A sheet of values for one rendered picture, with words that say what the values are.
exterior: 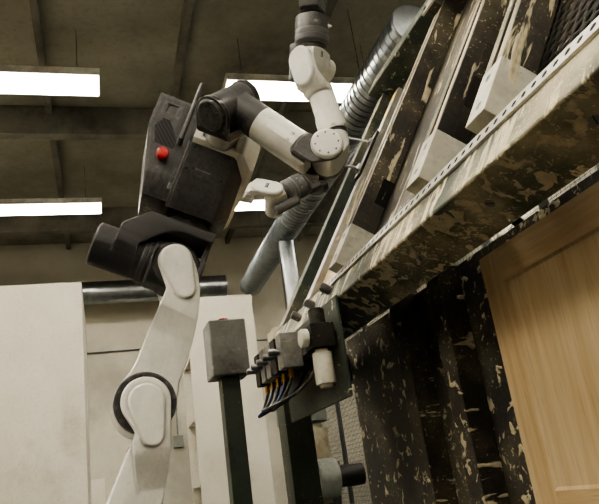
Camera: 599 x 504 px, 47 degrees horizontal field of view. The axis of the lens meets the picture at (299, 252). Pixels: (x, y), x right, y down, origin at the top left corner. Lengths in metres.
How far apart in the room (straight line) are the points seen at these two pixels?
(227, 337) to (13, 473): 2.24
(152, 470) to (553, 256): 0.95
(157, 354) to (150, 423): 0.17
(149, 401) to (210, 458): 4.15
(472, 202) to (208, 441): 4.77
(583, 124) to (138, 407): 1.09
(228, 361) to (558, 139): 1.44
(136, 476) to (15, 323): 2.82
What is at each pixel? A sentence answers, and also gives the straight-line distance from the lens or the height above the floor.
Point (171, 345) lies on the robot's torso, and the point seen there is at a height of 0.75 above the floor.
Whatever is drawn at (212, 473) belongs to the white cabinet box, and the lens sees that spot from 5.72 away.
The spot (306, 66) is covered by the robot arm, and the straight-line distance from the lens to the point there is 1.73.
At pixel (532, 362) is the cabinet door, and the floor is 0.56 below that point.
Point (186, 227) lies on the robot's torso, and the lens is 1.75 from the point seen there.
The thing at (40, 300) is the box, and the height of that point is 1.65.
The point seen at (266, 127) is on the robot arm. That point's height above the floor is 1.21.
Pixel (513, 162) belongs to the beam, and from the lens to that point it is 1.05.
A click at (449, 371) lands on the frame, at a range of 1.60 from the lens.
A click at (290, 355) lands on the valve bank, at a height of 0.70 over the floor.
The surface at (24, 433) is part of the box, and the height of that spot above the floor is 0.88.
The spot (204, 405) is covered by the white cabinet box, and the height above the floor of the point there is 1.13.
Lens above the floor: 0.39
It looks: 19 degrees up
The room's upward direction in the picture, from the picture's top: 8 degrees counter-clockwise
